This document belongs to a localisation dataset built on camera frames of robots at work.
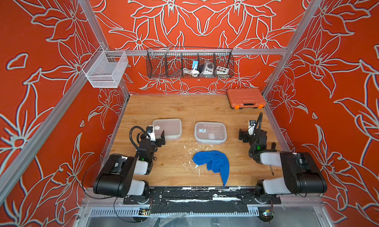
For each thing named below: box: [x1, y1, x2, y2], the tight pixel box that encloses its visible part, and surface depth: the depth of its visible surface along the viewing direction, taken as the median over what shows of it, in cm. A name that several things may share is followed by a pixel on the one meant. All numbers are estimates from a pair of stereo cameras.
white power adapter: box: [202, 60, 215, 76], surface depth 93 cm
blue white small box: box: [192, 60, 199, 70], surface depth 85 cm
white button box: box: [216, 66, 229, 76], surface depth 96 cm
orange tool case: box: [227, 87, 267, 110], surface depth 116 cm
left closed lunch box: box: [152, 118, 183, 141], surface depth 94 cm
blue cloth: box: [192, 150, 230, 187], surface depth 85 cm
